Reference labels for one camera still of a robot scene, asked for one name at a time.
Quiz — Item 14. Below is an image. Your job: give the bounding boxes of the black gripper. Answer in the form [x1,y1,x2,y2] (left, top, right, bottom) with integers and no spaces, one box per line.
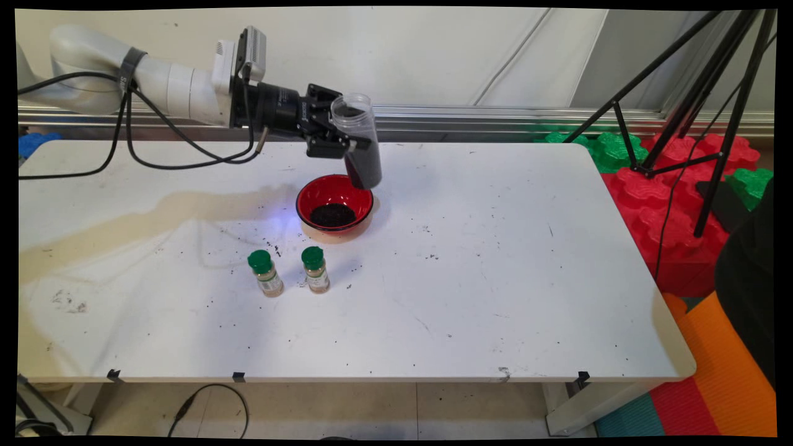
[232,81,373,160]

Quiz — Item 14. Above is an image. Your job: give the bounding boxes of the clear jar with black seeds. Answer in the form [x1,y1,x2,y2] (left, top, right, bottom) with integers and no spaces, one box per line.
[330,93,383,190]

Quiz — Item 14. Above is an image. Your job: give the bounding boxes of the red and black bowl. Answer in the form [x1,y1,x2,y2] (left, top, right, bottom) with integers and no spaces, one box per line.
[296,174,375,244]

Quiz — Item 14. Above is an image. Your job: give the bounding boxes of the green-capped spice bottle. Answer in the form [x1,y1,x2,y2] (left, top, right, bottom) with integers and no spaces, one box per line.
[301,246,331,294]
[247,250,285,298]

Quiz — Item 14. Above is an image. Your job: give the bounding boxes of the blue foam block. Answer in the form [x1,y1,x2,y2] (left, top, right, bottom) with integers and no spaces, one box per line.
[19,132,63,159]

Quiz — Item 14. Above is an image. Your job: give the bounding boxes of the green foam block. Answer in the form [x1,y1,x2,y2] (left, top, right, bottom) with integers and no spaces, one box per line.
[724,168,773,211]
[536,129,649,175]

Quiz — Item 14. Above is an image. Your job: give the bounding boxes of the red foam block pile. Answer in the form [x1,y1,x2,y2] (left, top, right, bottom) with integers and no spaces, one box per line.
[600,133,763,299]

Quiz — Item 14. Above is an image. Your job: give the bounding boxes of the white table leg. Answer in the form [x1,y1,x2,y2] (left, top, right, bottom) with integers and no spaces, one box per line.
[545,379,659,437]

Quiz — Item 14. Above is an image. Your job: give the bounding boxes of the black tripod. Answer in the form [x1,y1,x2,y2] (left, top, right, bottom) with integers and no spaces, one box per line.
[561,9,778,239]

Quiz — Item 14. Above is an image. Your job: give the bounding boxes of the grey metal table foot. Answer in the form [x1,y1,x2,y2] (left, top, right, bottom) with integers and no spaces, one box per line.
[15,387,94,436]

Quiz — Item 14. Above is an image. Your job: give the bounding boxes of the teal foam mat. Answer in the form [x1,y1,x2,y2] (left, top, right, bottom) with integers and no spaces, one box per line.
[594,392,667,438]

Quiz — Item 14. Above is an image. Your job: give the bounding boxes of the black fabric object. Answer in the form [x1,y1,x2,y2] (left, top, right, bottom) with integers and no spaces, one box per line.
[712,173,778,392]

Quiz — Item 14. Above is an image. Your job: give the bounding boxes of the red foam mat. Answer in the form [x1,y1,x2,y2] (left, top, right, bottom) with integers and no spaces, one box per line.
[647,377,721,438]

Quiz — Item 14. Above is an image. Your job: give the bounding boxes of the orange foam mat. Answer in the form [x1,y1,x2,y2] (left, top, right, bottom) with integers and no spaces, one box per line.
[662,291,778,438]

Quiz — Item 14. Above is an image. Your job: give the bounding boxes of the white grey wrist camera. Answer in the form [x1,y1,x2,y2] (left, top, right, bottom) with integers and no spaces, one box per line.
[212,26,268,94]

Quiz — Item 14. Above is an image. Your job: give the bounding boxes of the aluminium wall rail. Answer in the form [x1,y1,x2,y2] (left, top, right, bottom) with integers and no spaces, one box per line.
[17,97,775,142]

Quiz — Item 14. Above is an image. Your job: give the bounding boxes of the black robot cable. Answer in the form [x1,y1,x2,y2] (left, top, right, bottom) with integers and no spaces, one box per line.
[17,77,256,181]
[17,71,269,163]

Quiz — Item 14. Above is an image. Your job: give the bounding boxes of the black arm strap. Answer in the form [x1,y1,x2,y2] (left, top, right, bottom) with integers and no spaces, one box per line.
[118,48,147,94]

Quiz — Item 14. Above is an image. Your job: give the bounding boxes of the black floor cable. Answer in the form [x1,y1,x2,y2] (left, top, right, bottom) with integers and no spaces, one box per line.
[166,384,250,439]

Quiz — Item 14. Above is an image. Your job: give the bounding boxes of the thin black hanging cable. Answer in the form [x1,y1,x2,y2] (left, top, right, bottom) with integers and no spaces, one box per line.
[654,37,776,281]

